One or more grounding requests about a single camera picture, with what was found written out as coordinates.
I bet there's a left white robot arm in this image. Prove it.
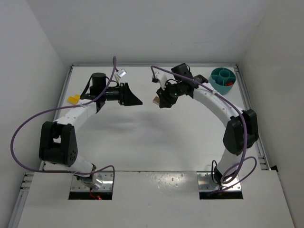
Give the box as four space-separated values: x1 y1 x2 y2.
39 73 143 184

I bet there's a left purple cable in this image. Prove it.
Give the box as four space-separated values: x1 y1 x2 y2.
10 56 115 179

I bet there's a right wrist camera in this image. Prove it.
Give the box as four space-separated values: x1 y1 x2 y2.
152 74 168 89

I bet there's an aluminium frame rail left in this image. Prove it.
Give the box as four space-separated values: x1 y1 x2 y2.
8 171 34 228

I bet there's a red wire under left base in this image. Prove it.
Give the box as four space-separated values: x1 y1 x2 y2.
89 189 103 200

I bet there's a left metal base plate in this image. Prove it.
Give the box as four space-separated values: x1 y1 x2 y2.
70 172 113 192

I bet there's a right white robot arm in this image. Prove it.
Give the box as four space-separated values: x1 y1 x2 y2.
151 63 259 186

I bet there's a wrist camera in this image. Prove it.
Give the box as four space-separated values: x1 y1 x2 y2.
152 74 168 89
114 69 127 83

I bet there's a teal divided round container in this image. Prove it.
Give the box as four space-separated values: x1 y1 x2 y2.
209 67 236 95

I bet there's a white lego brick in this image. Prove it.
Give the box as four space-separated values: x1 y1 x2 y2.
152 96 160 105

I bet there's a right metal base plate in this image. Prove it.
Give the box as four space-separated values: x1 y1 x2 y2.
197 172 241 192

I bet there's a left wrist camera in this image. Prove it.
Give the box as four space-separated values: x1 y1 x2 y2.
114 69 127 83

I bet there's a yellow lego plate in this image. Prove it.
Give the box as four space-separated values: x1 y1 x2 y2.
67 96 79 105

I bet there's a yellow lego brick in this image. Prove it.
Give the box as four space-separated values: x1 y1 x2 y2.
74 95 80 101

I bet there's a metal base plate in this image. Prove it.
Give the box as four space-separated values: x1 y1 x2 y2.
197 172 241 192
70 172 113 192

